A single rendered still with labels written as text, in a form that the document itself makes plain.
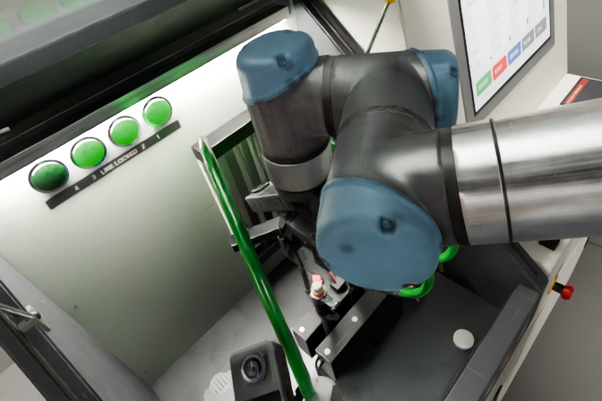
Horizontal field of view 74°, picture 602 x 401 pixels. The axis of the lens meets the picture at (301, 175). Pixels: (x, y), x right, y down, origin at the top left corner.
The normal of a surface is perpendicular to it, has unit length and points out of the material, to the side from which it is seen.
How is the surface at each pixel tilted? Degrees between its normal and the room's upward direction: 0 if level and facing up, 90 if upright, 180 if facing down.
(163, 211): 90
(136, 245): 90
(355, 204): 17
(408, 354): 0
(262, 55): 1
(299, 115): 79
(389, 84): 6
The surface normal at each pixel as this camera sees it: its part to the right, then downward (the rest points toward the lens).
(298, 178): 0.04, 0.67
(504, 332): -0.18, -0.73
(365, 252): -0.22, 0.69
